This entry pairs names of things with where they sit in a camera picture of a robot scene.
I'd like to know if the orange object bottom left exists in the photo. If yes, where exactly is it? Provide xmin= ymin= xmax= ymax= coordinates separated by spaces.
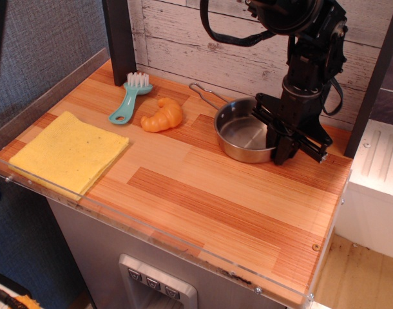
xmin=0 ymin=289 xmax=41 ymax=309

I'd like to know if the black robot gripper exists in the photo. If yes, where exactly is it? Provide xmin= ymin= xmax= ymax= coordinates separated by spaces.
xmin=253 ymin=82 xmax=332 ymax=165

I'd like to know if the white toy sink unit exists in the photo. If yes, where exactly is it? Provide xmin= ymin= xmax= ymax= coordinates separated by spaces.
xmin=335 ymin=120 xmax=393 ymax=258

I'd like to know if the small stainless steel pot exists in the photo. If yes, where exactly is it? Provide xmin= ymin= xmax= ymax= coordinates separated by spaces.
xmin=189 ymin=82 xmax=274 ymax=164

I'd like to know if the teal plastic dish brush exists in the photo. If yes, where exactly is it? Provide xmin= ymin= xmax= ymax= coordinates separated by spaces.
xmin=108 ymin=72 xmax=153 ymax=125

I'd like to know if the folded yellow cloth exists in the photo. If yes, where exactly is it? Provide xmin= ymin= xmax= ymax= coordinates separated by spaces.
xmin=8 ymin=111 xmax=129 ymax=201

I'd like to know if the grey toy fridge cabinet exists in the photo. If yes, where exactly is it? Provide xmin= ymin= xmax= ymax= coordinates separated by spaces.
xmin=46 ymin=196 xmax=289 ymax=309

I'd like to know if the dark right shelf post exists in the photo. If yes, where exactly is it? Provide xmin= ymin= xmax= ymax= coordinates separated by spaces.
xmin=344 ymin=15 xmax=393 ymax=158

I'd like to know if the silver ice dispenser panel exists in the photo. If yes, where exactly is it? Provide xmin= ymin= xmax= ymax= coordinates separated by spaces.
xmin=119 ymin=254 xmax=198 ymax=308

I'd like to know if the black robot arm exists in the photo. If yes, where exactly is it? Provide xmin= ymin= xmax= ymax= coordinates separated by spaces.
xmin=247 ymin=1 xmax=348 ymax=165

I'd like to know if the orange plastic toy croissant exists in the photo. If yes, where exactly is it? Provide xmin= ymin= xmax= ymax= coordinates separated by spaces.
xmin=140 ymin=98 xmax=183 ymax=133

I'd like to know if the clear acrylic table guard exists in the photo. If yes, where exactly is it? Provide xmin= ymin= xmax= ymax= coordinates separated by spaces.
xmin=0 ymin=154 xmax=352 ymax=309

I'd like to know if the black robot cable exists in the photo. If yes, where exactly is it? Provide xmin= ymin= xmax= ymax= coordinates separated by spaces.
xmin=199 ymin=0 xmax=278 ymax=48

